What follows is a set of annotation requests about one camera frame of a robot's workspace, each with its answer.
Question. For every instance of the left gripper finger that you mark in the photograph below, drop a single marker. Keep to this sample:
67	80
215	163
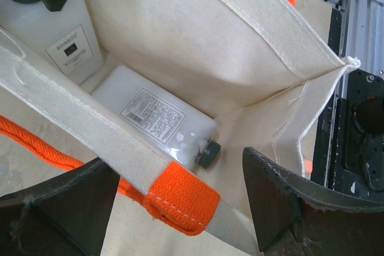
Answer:
65	215
295	216

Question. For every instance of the white square bottle black cap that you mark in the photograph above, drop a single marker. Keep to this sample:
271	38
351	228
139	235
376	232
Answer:
65	39

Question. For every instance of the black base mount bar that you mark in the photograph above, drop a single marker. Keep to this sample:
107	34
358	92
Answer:
348	151

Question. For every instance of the aluminium frame rail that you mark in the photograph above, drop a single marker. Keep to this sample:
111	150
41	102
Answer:
356	29

